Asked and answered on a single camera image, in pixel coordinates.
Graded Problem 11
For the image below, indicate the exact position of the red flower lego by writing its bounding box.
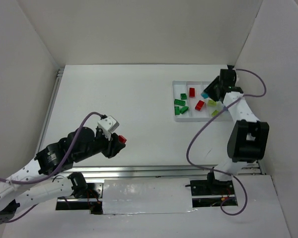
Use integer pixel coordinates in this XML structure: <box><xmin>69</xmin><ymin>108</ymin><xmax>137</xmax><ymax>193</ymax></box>
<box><xmin>195</xmin><ymin>100</ymin><xmax>205</xmax><ymax>112</ymax></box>

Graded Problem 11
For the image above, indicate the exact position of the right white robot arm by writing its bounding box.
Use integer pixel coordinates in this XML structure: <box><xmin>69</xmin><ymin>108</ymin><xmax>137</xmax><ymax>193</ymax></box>
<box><xmin>204</xmin><ymin>68</ymin><xmax>270</xmax><ymax>189</ymax></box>

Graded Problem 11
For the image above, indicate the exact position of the long red lego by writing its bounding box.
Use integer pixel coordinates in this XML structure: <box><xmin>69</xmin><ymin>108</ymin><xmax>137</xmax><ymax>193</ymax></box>
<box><xmin>118</xmin><ymin>135</ymin><xmax>127</xmax><ymax>144</ymax></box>

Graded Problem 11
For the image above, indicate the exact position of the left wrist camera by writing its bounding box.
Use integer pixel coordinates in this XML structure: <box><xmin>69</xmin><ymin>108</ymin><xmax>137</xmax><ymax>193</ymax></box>
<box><xmin>97</xmin><ymin>116</ymin><xmax>120</xmax><ymax>140</ymax></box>

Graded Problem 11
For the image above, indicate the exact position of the aluminium rail frame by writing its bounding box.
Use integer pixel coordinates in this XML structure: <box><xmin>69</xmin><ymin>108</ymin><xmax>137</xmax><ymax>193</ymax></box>
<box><xmin>36</xmin><ymin>64</ymin><xmax>266</xmax><ymax>179</ymax></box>

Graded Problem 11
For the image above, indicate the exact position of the small green square lego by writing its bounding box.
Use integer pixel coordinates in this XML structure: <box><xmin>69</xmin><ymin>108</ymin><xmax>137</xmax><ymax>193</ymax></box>
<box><xmin>180</xmin><ymin>93</ymin><xmax>188</xmax><ymax>100</ymax></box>

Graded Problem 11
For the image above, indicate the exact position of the long green lego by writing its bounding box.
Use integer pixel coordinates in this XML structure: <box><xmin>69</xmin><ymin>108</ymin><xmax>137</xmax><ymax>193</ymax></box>
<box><xmin>174</xmin><ymin>99</ymin><xmax>186</xmax><ymax>107</ymax></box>

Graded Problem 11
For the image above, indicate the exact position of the red curved lego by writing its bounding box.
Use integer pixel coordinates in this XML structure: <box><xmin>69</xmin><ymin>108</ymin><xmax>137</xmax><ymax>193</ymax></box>
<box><xmin>189</xmin><ymin>87</ymin><xmax>196</xmax><ymax>98</ymax></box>

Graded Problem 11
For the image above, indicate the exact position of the light green rectangular lego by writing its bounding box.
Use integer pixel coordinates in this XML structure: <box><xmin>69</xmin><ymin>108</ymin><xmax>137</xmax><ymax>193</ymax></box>
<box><xmin>207</xmin><ymin>100</ymin><xmax>217</xmax><ymax>107</ymax></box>

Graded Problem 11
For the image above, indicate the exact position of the white divided tray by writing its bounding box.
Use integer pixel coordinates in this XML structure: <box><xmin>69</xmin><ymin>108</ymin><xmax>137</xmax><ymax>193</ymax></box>
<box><xmin>172</xmin><ymin>81</ymin><xmax>224</xmax><ymax>122</ymax></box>

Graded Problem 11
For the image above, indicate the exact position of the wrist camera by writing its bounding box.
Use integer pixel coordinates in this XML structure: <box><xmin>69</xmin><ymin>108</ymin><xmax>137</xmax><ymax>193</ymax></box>
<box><xmin>233</xmin><ymin>69</ymin><xmax>240</xmax><ymax>84</ymax></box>
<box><xmin>97</xmin><ymin>116</ymin><xmax>120</xmax><ymax>140</ymax></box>

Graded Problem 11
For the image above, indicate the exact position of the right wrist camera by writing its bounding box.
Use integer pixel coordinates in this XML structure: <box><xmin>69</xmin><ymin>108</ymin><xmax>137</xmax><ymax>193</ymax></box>
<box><xmin>233</xmin><ymin>69</ymin><xmax>240</xmax><ymax>84</ymax></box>

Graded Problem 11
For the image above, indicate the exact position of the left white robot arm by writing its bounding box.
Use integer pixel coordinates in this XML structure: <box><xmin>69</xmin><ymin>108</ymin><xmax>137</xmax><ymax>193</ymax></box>
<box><xmin>0</xmin><ymin>127</ymin><xmax>127</xmax><ymax>225</ymax></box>

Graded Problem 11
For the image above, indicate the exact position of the blue rectangular lego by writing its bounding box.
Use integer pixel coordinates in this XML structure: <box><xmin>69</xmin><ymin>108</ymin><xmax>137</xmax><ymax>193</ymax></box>
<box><xmin>201</xmin><ymin>91</ymin><xmax>209</xmax><ymax>99</ymax></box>

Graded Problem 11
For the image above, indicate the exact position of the white taped cover plate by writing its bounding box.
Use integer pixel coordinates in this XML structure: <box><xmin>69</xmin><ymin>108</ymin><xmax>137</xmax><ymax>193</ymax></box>
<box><xmin>102</xmin><ymin>178</ymin><xmax>193</xmax><ymax>215</ymax></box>

